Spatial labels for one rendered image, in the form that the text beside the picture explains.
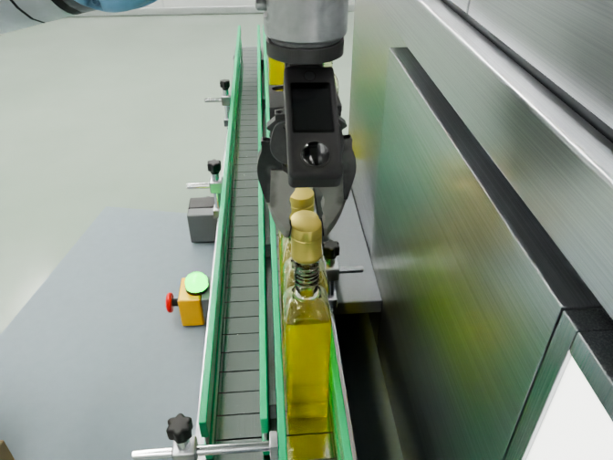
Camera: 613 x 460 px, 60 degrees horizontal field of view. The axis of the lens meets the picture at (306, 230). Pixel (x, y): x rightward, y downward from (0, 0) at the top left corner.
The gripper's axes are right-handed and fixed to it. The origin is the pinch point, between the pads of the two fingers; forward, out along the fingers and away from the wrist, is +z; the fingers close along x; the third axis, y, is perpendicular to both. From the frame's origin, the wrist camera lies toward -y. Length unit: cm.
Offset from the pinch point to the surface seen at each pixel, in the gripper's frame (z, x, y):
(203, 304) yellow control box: 37, 18, 28
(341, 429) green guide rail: 22.0, -3.4, -10.2
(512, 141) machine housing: -17.8, -12.8, -15.5
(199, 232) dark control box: 40, 21, 56
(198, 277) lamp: 33.1, 18.4, 31.6
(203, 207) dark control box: 35, 20, 59
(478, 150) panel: -13.5, -13.8, -8.3
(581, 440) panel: -8.3, -12.3, -31.7
